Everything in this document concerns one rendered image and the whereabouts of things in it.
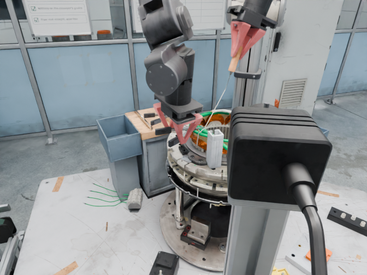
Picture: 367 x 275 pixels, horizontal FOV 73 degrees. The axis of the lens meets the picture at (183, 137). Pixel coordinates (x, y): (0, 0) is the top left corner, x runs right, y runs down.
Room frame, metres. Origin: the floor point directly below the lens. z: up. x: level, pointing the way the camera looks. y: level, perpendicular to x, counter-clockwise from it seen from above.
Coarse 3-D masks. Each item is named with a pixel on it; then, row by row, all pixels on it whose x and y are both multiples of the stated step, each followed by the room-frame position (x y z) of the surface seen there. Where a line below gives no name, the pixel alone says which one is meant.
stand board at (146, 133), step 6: (150, 108) 0.92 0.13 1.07; (126, 114) 0.86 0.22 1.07; (132, 114) 0.86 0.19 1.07; (132, 120) 0.81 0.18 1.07; (138, 120) 0.81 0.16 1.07; (150, 120) 0.81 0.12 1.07; (138, 126) 0.76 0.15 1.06; (144, 126) 0.76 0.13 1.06; (156, 126) 0.76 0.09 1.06; (162, 126) 0.76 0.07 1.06; (144, 132) 0.72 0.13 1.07; (150, 132) 0.72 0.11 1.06; (144, 138) 0.71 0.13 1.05
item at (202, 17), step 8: (136, 0) 2.74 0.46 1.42; (184, 0) 2.89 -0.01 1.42; (192, 0) 2.91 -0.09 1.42; (200, 0) 2.94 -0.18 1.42; (208, 0) 2.96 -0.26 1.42; (216, 0) 2.99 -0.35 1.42; (224, 0) 3.02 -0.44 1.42; (136, 8) 2.74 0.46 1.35; (192, 8) 2.91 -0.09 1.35; (200, 8) 2.94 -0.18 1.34; (208, 8) 2.97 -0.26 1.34; (216, 8) 2.99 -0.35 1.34; (224, 8) 3.02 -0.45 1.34; (136, 16) 2.74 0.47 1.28; (192, 16) 2.91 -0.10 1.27; (200, 16) 2.94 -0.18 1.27; (208, 16) 2.97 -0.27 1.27; (216, 16) 2.99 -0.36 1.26; (136, 24) 2.73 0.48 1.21; (200, 24) 2.94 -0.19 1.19; (208, 24) 2.97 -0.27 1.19; (216, 24) 3.00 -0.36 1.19
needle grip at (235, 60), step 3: (240, 48) 0.60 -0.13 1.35; (240, 51) 0.60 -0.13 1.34; (237, 54) 0.60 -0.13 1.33; (240, 54) 0.61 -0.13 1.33; (234, 57) 0.60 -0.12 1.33; (237, 57) 0.60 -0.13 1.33; (234, 60) 0.60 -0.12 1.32; (237, 60) 0.60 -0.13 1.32; (231, 63) 0.60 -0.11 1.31; (234, 63) 0.60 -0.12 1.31; (237, 63) 0.60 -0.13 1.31; (231, 66) 0.60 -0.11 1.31; (234, 66) 0.60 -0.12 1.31; (228, 69) 0.60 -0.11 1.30; (231, 69) 0.59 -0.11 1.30; (234, 69) 0.59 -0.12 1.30
